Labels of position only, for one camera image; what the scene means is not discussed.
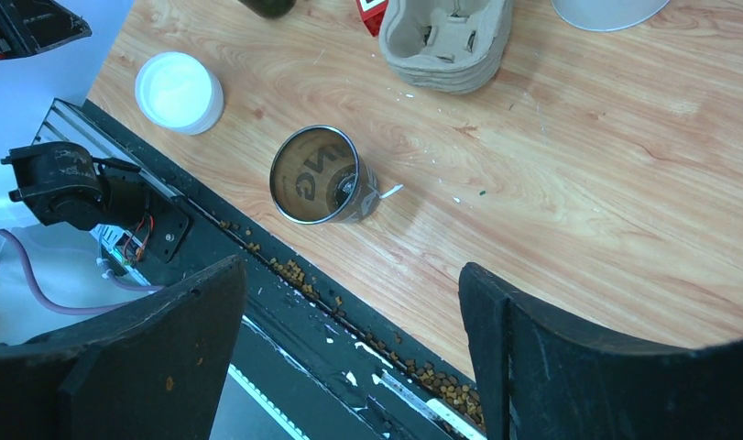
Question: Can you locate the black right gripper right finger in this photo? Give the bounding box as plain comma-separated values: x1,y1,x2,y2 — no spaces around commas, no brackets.
458,262,743,439

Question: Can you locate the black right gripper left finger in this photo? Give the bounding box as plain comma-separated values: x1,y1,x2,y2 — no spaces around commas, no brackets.
0,256,246,439

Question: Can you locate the clear brown printed coffee cup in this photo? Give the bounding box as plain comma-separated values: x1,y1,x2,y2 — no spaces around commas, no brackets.
269,125,381,225

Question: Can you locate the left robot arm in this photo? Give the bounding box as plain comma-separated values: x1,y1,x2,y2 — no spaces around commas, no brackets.
0,1,191,263

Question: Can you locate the dark cup of coffee beans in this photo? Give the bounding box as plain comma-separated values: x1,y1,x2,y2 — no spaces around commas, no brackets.
239,0,296,19

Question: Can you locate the brown pulp cup carrier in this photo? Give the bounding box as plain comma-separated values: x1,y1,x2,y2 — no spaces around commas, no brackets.
378,0,514,94

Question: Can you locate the red white block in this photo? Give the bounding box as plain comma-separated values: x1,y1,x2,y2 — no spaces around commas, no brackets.
355,0,388,37

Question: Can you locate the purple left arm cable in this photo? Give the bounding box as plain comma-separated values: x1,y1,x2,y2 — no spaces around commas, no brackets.
0,229,166,317

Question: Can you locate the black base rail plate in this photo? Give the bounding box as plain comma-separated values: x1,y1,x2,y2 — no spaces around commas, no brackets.
35,100,485,439

